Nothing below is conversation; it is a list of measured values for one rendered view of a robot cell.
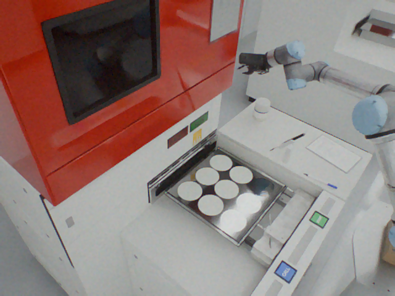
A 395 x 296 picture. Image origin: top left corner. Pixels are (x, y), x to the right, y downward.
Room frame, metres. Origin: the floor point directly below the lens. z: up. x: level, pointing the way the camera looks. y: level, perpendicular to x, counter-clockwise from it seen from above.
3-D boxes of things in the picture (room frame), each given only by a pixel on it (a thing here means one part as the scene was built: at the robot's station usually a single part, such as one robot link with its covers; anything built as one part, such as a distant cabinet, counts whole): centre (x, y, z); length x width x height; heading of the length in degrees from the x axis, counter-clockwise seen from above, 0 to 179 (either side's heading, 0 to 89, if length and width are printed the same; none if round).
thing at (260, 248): (0.58, -0.26, 0.89); 0.08 x 0.03 x 0.03; 54
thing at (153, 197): (0.97, 0.05, 0.89); 0.44 x 0.02 x 0.10; 144
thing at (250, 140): (1.11, -0.44, 0.89); 0.62 x 0.35 x 0.14; 54
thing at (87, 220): (0.83, 0.16, 1.02); 0.82 x 0.03 x 0.40; 144
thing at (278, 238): (0.65, -0.31, 0.89); 0.08 x 0.03 x 0.03; 54
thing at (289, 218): (0.71, -0.36, 0.87); 0.36 x 0.08 x 0.03; 144
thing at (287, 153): (0.99, -0.37, 1.03); 0.06 x 0.04 x 0.13; 54
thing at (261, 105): (1.28, -0.29, 1.01); 0.07 x 0.07 x 0.10
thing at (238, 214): (0.85, -0.13, 0.90); 0.34 x 0.34 x 0.01; 54
